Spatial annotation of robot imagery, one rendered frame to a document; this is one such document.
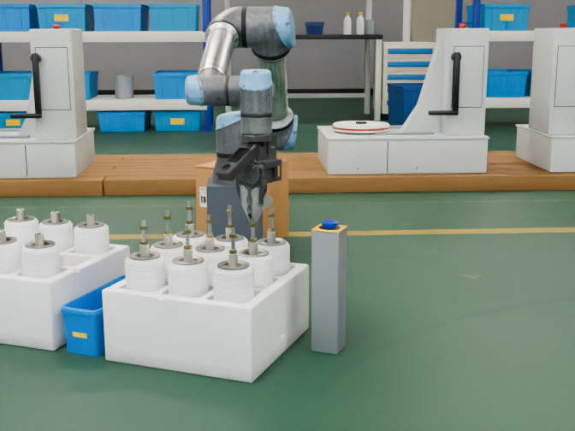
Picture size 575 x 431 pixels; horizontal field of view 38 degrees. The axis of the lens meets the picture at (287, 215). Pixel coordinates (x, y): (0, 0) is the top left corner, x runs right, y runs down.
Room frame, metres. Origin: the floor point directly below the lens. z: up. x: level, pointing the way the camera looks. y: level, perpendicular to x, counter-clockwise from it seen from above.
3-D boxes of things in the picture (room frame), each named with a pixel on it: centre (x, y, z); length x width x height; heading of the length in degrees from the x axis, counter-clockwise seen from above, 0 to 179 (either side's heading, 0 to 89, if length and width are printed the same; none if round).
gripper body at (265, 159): (2.00, 0.07, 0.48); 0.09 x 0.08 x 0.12; 137
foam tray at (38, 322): (2.22, 0.71, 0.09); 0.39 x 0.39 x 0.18; 70
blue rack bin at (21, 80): (6.92, 2.21, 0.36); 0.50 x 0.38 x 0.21; 3
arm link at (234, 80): (2.09, 0.09, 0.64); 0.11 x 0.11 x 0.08; 87
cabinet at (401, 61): (7.81, -1.08, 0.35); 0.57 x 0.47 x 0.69; 3
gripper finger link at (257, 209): (1.98, 0.06, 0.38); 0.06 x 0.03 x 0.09; 137
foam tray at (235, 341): (2.02, 0.19, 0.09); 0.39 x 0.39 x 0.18; 69
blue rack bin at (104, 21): (6.96, 1.34, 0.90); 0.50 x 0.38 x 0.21; 2
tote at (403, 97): (6.75, -1.06, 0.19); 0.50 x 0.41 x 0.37; 8
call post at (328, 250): (1.99, -0.10, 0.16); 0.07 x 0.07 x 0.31; 69
